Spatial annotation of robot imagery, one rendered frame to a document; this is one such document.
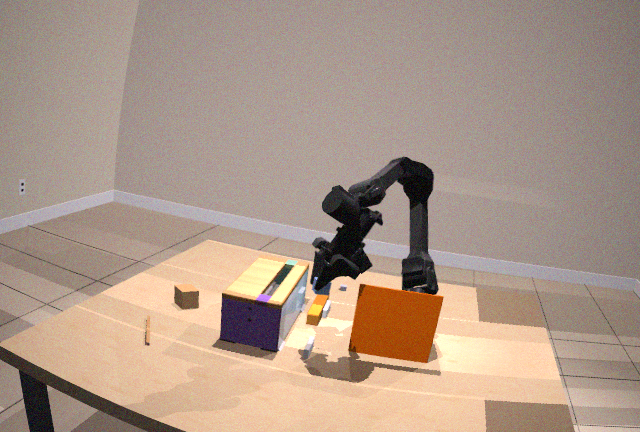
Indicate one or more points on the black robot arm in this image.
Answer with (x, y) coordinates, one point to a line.
(351, 209)

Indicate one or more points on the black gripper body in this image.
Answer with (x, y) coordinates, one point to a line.
(340, 250)

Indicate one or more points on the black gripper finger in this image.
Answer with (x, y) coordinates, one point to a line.
(327, 274)
(318, 261)

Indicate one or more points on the small blue block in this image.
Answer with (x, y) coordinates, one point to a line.
(324, 290)

